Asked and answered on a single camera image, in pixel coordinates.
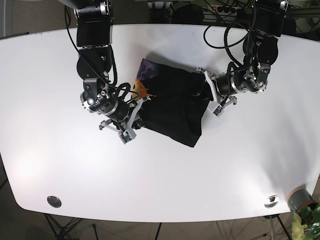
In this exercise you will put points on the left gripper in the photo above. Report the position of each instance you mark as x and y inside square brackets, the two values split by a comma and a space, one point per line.
[200, 90]

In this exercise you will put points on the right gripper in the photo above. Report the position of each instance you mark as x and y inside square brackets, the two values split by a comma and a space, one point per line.
[126, 116]

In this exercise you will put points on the black T-shirt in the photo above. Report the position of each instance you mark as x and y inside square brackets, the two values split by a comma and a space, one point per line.
[172, 110]

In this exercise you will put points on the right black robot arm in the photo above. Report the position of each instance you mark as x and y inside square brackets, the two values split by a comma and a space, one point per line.
[96, 66]

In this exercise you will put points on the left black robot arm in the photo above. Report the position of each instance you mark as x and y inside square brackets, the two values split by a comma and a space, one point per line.
[251, 57]

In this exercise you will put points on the left silver table grommet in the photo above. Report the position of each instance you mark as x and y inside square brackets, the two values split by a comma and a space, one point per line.
[54, 201]

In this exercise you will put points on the silver table grommet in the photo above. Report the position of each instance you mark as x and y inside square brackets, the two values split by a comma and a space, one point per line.
[271, 201]
[54, 201]

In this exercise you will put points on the right silver table grommet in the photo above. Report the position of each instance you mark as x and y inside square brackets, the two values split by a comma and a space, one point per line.
[271, 201]

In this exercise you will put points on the grey plant pot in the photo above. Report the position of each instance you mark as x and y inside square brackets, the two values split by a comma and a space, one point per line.
[299, 198]

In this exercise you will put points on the green potted plant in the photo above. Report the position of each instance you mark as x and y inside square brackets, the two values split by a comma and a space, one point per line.
[306, 224]

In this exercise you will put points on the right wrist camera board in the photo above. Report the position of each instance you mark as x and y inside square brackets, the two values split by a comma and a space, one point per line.
[127, 135]

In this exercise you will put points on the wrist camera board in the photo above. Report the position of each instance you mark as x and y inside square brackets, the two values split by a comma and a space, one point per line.
[215, 108]
[127, 135]

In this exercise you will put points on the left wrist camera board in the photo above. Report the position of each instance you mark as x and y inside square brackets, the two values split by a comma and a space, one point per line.
[215, 108]

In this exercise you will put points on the black table leg frame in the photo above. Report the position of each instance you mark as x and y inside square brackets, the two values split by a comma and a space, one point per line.
[62, 232]

